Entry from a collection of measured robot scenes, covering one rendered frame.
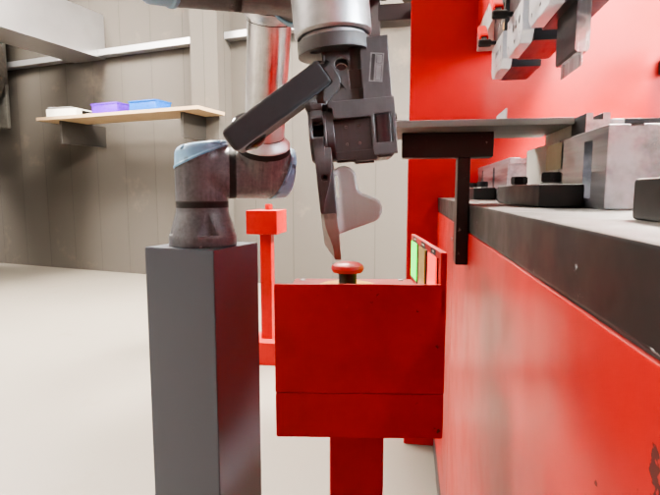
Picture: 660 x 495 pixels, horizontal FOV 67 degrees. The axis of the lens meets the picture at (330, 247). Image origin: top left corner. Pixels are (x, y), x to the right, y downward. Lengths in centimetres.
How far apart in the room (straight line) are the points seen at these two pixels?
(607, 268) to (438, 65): 151
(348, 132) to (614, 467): 34
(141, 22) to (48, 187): 223
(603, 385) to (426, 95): 150
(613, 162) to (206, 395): 87
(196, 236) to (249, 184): 16
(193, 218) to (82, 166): 523
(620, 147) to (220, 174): 76
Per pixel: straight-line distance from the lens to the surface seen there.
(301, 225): 466
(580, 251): 32
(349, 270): 59
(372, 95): 49
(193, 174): 111
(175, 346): 115
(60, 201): 658
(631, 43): 188
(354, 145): 48
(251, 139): 49
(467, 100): 174
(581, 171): 72
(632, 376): 26
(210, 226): 111
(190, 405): 118
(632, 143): 65
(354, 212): 48
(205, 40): 508
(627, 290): 26
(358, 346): 48
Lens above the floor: 90
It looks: 6 degrees down
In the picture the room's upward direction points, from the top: straight up
